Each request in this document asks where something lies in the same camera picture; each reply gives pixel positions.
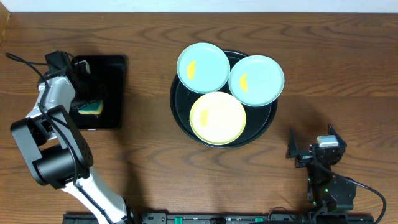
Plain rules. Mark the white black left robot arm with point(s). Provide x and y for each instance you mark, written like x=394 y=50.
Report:
x=75 y=94

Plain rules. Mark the black rectangular tray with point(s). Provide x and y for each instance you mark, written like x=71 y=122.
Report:
x=107 y=83

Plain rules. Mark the green yellow sponge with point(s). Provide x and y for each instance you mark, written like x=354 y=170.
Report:
x=93 y=108

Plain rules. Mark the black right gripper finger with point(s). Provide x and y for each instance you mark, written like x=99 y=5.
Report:
x=331 y=131
x=292 y=150

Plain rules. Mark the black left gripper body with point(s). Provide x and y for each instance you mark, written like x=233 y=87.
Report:
x=78 y=90

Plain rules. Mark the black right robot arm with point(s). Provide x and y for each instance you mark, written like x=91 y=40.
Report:
x=331 y=195

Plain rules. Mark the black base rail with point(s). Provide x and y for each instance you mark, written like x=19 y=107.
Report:
x=277 y=218

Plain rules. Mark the mint green plate right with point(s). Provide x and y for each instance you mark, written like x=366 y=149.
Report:
x=256 y=80

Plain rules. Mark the yellow plate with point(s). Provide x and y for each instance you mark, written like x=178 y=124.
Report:
x=217 y=118

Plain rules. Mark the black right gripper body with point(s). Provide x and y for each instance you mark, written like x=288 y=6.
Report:
x=313 y=155

